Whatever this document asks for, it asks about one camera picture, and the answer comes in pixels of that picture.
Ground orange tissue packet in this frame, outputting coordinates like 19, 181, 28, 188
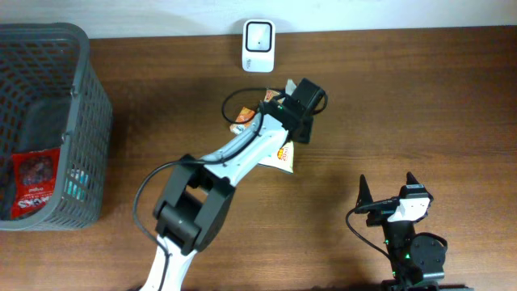
229, 107, 256, 135

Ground yellow wet wipes pack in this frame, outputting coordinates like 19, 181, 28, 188
259, 79, 296, 174

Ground red snack packet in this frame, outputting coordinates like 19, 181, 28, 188
11, 147, 60, 220

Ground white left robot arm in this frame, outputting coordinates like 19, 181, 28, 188
132, 93, 328, 290

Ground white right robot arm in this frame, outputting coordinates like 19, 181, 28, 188
346, 172, 469, 291

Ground white black barcode scanner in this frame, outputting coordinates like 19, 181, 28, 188
242, 19, 275, 73

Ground grey plastic basket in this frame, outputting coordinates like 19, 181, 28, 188
1, 23, 113, 231

